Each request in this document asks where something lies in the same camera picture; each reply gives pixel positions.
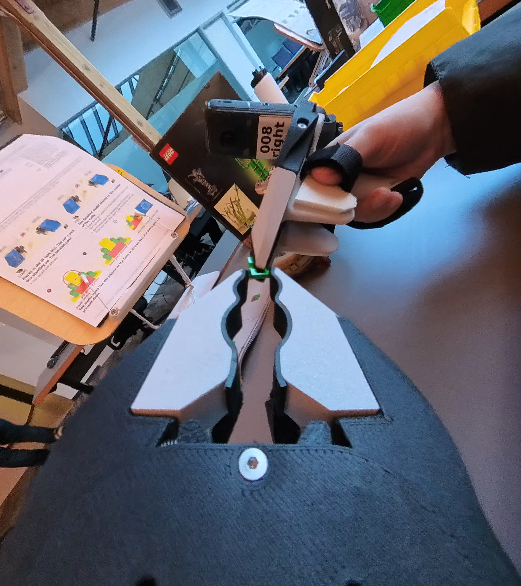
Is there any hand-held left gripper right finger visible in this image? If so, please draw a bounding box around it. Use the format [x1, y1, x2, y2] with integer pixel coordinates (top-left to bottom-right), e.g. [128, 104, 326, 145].
[267, 267, 381, 442]

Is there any wooden beam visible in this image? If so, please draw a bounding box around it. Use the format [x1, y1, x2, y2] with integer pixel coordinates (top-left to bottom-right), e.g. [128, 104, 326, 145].
[0, 0, 166, 149]

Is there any white instruction sheet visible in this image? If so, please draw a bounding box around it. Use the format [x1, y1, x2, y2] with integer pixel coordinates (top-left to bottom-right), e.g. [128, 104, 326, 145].
[0, 134, 186, 327]

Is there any black toy set box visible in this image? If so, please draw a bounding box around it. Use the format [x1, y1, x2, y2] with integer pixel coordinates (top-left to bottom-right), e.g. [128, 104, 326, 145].
[150, 71, 289, 240]

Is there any person's right forearm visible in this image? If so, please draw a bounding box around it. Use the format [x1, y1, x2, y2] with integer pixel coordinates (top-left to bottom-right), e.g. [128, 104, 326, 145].
[425, 0, 521, 177]

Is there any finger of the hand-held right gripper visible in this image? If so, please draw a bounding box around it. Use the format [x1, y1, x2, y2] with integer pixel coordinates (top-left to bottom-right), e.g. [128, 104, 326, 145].
[249, 166, 300, 273]

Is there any white paper roll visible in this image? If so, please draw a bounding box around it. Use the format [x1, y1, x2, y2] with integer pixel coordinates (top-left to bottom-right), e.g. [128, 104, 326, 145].
[250, 68, 289, 105]

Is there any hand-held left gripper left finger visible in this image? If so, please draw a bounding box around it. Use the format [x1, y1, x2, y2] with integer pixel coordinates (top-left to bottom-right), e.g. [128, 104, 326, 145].
[131, 268, 249, 441]

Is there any grey desk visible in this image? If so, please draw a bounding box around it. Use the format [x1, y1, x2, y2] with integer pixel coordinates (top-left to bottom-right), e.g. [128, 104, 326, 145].
[217, 156, 521, 586]

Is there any tan toy pot base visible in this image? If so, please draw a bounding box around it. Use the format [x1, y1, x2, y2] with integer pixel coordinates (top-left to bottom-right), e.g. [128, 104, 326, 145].
[275, 253, 331, 277]

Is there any person's right hand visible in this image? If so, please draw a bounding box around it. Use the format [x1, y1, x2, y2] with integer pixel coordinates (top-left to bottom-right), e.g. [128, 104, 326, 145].
[311, 82, 457, 224]

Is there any yellow plastic bin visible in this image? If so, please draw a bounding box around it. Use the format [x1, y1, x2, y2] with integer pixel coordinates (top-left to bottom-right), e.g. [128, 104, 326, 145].
[308, 0, 481, 133]

